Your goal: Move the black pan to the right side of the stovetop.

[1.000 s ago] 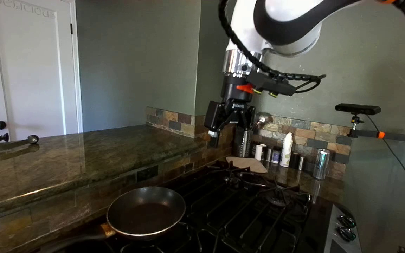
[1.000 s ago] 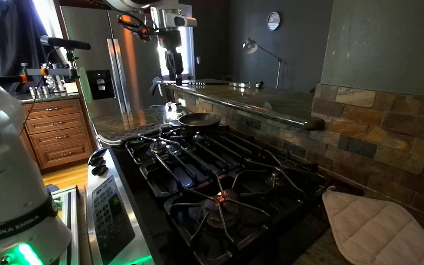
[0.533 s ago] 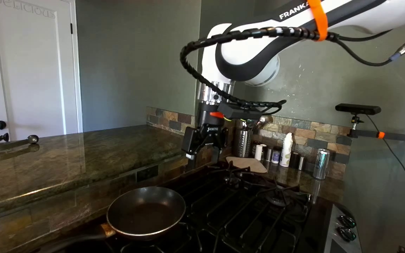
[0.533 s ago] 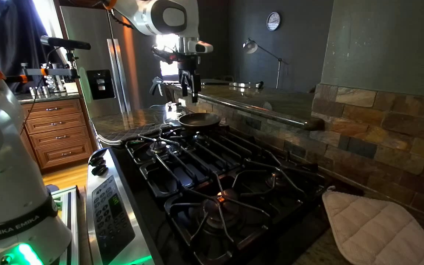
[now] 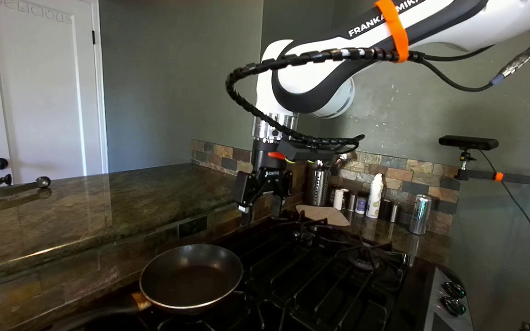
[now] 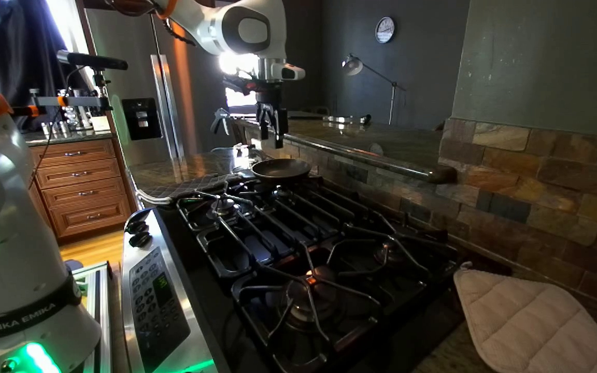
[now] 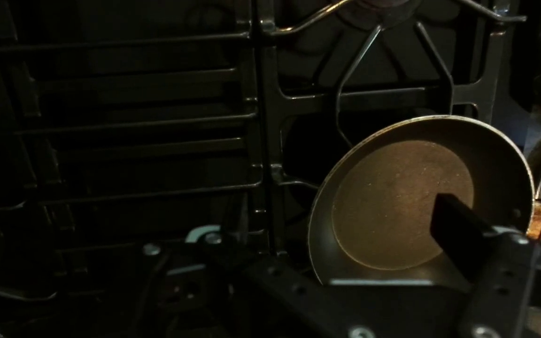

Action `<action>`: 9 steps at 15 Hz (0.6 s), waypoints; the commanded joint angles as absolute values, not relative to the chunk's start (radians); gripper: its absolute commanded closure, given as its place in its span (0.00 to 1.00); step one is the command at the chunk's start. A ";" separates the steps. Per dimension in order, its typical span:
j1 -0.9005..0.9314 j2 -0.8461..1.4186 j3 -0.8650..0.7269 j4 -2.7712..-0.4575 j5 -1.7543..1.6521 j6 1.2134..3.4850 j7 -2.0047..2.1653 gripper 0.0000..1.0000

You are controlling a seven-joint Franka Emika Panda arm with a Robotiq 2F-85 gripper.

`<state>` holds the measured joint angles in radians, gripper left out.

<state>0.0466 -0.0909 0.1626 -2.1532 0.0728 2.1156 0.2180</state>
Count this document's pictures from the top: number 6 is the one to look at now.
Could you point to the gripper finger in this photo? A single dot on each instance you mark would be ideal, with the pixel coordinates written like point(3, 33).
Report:
point(265, 129)
point(280, 135)

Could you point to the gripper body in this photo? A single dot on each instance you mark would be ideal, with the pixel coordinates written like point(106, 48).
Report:
point(269, 98)

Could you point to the black pan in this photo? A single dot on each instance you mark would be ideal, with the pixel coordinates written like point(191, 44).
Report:
point(280, 169)

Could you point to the window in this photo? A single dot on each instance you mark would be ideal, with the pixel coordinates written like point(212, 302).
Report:
point(239, 65)

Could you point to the gas burner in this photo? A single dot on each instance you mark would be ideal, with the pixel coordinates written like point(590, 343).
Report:
point(283, 192)
point(223, 206)
point(309, 298)
point(389, 254)

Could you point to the silver desk lamp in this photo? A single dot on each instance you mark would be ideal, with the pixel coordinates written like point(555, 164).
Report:
point(353, 65)

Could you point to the dark quilted pot holder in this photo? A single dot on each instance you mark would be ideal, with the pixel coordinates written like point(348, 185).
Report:
point(184, 187)

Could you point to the stainless steel refrigerator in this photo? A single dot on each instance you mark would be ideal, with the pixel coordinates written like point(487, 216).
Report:
point(138, 77)

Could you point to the stainless steel gas stove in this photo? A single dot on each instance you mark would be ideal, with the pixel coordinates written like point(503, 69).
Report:
point(257, 269)

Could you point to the black stove knob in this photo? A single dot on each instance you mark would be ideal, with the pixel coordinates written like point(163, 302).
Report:
point(140, 239)
point(137, 227)

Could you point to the wooden drawer cabinet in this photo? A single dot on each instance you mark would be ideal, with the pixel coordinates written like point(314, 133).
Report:
point(83, 186)

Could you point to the wooden drawer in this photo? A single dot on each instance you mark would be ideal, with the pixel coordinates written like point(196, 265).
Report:
point(91, 216)
point(73, 153)
point(85, 192)
point(78, 173)

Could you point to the group of glass jars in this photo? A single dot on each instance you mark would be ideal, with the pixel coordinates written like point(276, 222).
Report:
point(70, 119)

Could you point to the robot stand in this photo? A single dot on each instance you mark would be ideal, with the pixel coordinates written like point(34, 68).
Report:
point(96, 305)

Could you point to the dark curtain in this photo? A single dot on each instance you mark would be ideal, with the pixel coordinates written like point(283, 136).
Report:
point(13, 46)

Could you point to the white quilted pot holder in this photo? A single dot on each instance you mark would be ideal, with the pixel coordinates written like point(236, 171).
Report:
point(526, 326)

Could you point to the round wall clock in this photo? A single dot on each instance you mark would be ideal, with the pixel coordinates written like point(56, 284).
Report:
point(385, 29)

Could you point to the camera on mount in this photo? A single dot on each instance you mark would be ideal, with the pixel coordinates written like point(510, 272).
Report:
point(91, 60)

